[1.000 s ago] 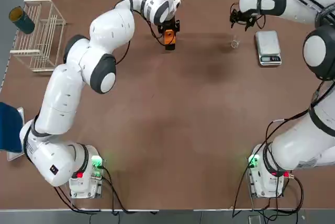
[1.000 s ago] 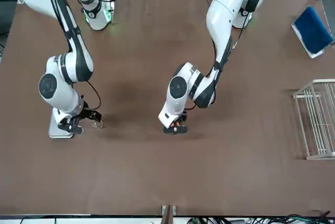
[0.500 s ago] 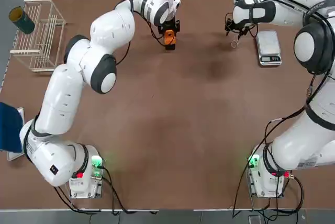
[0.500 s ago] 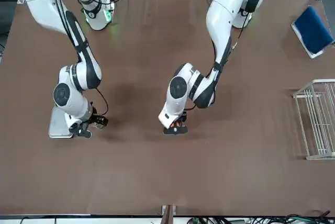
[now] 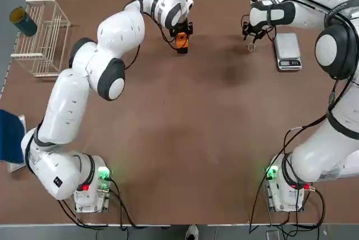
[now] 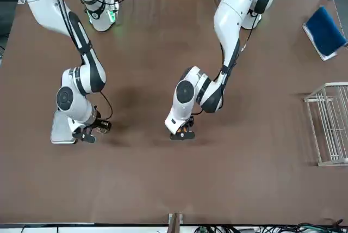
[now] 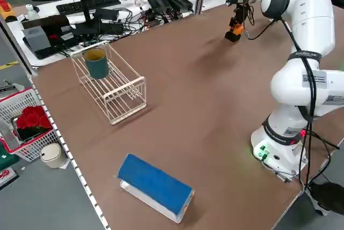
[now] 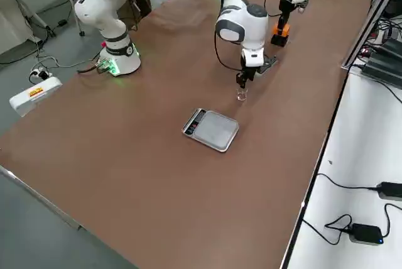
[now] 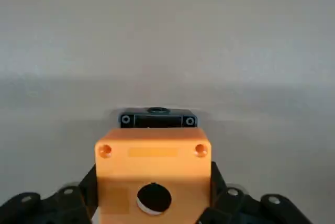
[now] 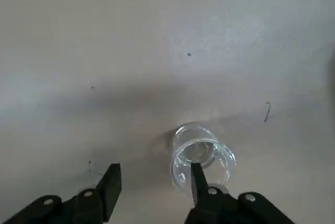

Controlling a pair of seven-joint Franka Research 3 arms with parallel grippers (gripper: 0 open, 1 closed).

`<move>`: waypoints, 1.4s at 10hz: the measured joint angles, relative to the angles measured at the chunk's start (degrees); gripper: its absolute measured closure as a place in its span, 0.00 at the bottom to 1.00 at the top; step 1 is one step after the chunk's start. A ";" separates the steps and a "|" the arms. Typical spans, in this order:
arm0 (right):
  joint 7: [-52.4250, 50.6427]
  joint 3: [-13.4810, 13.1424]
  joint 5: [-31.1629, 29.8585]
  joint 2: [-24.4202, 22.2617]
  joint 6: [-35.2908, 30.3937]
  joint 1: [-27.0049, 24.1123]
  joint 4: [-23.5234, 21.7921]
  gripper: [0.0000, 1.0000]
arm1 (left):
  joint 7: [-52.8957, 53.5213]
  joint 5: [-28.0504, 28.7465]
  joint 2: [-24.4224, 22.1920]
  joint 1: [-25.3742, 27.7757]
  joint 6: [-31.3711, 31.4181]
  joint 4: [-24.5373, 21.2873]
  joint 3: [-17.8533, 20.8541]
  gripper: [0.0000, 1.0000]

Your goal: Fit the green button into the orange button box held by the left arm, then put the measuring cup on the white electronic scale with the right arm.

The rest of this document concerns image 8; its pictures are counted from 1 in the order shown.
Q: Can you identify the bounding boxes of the black power adapter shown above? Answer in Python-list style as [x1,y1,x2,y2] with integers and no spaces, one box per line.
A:
[376,182,402,201]

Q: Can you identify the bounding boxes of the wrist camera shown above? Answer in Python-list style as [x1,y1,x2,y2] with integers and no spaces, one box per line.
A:
[256,55,279,75]
[294,0,311,14]

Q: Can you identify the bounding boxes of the black adapter blue light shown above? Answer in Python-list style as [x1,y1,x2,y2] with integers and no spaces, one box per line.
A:
[349,222,384,245]

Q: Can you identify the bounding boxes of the black power supply unit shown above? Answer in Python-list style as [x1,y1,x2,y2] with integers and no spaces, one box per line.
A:
[378,38,402,60]
[361,50,402,89]

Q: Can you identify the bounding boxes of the orange button box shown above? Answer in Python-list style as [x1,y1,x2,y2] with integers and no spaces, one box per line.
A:
[271,23,291,38]

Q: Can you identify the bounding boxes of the black button box base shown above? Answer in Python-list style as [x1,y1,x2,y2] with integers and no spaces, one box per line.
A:
[270,34,288,48]

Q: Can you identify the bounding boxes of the white electronic scale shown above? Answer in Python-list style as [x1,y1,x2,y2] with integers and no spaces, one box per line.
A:
[181,107,241,153]

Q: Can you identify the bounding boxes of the white power strip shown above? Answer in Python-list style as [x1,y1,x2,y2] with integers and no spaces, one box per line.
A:
[29,67,54,82]

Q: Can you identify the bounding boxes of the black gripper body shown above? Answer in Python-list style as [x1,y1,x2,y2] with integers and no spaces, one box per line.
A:
[279,0,298,16]
[240,61,259,80]

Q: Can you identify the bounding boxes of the black adapter cable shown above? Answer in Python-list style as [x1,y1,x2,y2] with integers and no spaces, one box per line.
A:
[317,173,378,190]

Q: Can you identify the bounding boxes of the black base cable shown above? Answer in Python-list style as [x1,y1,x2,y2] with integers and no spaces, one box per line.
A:
[77,58,105,74]

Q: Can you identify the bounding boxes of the aluminium frame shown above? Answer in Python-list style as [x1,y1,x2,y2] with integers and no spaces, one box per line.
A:
[340,0,402,70]

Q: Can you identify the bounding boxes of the white case yellow label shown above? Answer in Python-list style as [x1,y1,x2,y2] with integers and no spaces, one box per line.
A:
[8,75,63,118]

